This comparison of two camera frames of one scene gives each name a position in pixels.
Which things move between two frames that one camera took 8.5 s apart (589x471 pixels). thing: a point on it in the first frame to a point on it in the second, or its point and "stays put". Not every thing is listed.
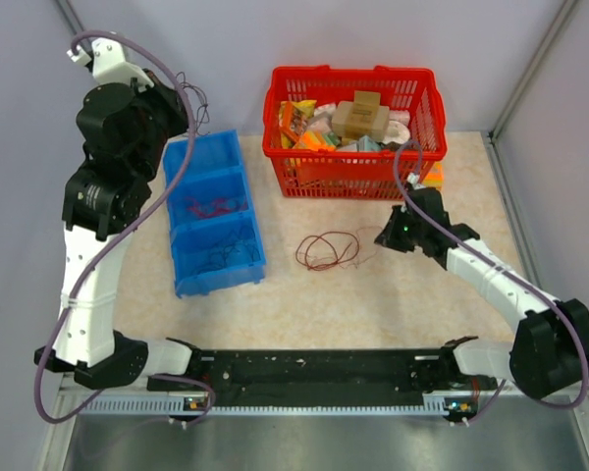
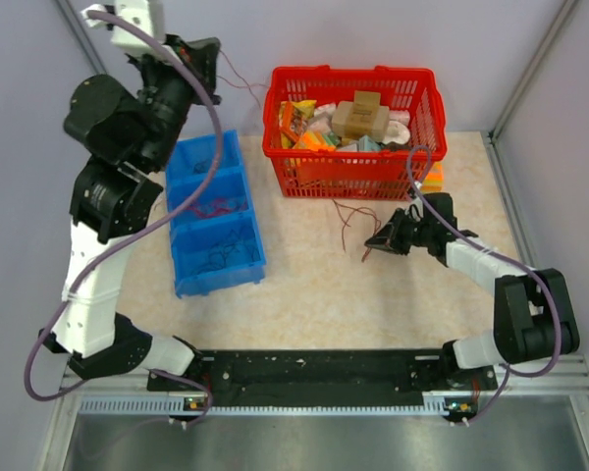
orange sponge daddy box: (318, 139) stays put
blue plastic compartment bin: (214, 243) stays put
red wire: (338, 248) to (345, 210)
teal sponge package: (366, 144) stays put
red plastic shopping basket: (352, 131) stays put
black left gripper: (168, 98) to (199, 59)
